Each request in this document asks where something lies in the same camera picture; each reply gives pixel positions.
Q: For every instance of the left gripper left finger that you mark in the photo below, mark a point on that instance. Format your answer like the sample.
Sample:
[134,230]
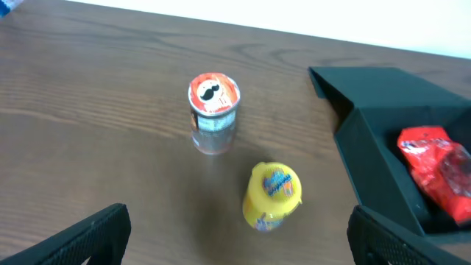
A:
[99,239]

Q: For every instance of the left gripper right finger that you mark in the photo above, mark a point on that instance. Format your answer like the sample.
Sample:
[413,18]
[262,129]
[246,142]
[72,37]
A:
[377,240]

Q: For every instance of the red candy bag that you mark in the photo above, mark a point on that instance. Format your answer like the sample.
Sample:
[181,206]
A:
[440,167]

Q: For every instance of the yellow snack cup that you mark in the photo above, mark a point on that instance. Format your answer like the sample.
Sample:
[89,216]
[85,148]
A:
[274,192]

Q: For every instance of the dark green open box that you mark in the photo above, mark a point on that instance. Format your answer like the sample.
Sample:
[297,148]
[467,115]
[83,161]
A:
[374,105]

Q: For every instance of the blue Eclipse mints box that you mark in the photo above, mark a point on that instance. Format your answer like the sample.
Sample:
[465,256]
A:
[7,6]

